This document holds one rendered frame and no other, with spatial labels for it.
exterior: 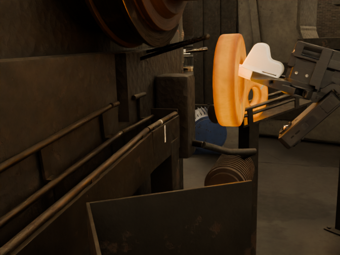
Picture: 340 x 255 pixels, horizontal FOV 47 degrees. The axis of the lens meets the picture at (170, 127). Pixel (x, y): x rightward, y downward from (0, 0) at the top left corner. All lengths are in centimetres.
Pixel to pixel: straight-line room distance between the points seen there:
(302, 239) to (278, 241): 11
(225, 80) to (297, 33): 291
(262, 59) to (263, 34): 293
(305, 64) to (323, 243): 137
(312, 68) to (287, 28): 289
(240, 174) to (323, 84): 56
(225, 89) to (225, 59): 5
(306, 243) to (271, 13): 219
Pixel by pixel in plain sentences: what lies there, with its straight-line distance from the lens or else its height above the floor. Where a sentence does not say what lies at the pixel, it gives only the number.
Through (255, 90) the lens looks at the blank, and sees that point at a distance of 136.
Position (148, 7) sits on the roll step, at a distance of 78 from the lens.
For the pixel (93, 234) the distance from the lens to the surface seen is 38.
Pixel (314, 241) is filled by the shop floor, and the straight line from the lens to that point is 193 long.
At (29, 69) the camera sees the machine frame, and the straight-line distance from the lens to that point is 64.
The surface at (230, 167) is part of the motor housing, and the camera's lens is 115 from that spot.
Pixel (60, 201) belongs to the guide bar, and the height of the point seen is 68.
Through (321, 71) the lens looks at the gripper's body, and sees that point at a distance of 62.
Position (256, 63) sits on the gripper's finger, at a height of 85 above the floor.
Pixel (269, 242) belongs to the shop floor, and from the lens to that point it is 187.
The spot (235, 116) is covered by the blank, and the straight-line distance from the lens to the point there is 62.
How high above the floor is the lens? 89
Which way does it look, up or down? 12 degrees down
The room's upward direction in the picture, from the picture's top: 2 degrees counter-clockwise
